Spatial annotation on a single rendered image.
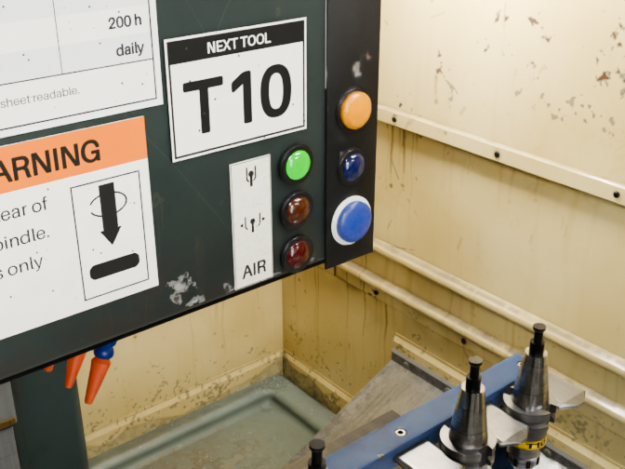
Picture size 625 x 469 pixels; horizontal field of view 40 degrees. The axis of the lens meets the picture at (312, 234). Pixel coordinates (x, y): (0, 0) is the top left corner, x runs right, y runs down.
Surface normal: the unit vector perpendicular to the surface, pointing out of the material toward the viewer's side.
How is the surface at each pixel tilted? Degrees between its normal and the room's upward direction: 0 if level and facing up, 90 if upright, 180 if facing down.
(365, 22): 90
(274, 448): 0
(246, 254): 90
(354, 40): 90
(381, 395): 24
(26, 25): 90
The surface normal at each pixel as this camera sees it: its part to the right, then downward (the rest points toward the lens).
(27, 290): 0.63, 0.33
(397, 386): -0.32, -0.72
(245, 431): 0.00, -0.90
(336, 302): -0.78, 0.27
